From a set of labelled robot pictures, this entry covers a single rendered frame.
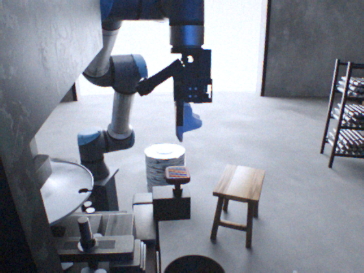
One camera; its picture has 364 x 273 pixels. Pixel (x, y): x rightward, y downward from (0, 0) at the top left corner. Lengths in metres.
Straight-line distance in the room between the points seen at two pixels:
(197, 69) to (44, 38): 0.38
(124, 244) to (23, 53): 0.35
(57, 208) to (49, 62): 0.34
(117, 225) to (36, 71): 0.43
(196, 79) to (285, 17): 5.07
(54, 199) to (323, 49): 5.81
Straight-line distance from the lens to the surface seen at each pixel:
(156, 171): 1.79
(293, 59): 5.68
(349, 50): 6.42
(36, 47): 0.21
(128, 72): 0.93
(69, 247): 0.48
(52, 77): 0.24
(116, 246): 0.46
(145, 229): 0.66
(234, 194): 1.36
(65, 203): 0.54
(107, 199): 1.31
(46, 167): 0.46
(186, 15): 0.53
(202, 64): 0.55
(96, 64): 0.80
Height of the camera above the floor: 1.07
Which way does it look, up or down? 21 degrees down
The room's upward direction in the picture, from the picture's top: straight up
